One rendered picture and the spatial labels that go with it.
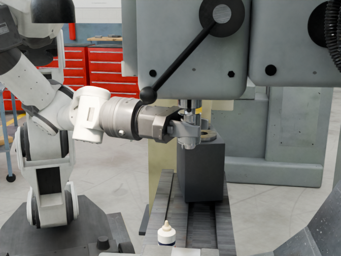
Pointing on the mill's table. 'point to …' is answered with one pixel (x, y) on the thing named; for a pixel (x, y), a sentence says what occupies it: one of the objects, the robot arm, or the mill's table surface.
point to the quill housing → (169, 90)
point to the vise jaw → (157, 250)
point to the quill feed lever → (228, 5)
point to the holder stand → (202, 168)
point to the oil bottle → (166, 235)
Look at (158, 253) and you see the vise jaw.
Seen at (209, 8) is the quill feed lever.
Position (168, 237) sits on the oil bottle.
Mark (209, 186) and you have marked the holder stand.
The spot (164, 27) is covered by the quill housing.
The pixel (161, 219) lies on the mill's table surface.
